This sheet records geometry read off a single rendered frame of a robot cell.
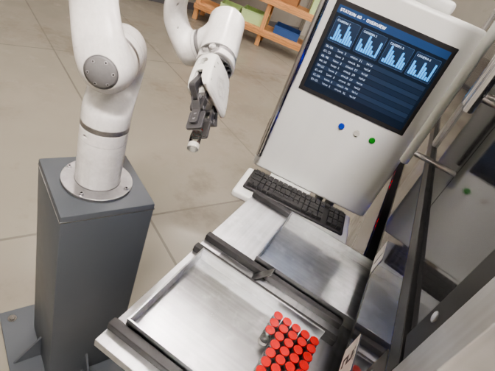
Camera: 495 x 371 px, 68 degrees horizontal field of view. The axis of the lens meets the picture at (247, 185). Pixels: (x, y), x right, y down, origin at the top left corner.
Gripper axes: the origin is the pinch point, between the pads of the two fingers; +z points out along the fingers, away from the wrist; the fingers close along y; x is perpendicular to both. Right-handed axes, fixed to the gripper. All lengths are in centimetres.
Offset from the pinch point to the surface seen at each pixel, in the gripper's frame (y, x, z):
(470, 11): 682, -299, -936
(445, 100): 30, -50, -29
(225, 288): 32.5, 1.2, 22.4
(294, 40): 358, 85, -489
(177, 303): 24.2, 8.2, 28.6
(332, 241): 58, -21, -1
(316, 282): 49, -18, 14
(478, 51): 20, -56, -35
